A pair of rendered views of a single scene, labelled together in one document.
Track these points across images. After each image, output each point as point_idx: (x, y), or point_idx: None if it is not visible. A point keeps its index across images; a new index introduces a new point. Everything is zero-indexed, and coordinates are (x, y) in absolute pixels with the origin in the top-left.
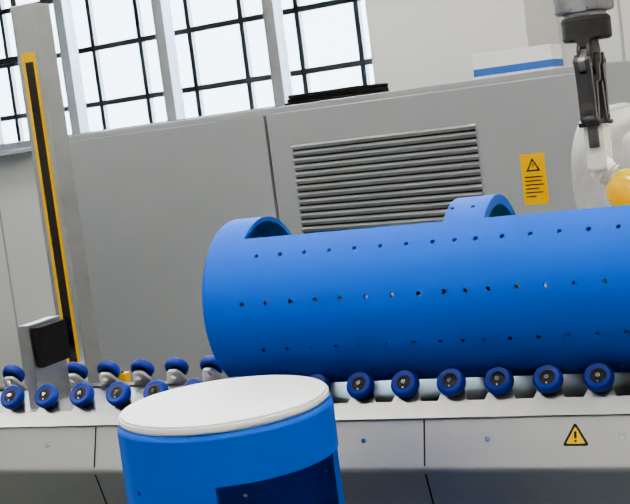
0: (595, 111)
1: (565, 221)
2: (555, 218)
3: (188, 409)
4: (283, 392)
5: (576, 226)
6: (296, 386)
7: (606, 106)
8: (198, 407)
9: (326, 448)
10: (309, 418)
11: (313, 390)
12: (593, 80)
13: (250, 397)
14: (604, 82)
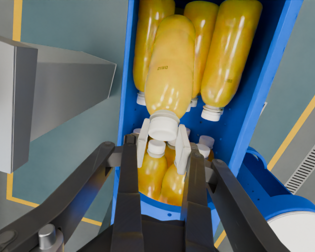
0: (230, 170)
1: (244, 148)
2: (239, 156)
3: (304, 250)
4: (295, 226)
5: (249, 138)
6: (286, 224)
7: (122, 155)
8: (303, 248)
9: (299, 197)
10: None
11: (299, 217)
12: (248, 216)
13: (297, 236)
14: (84, 187)
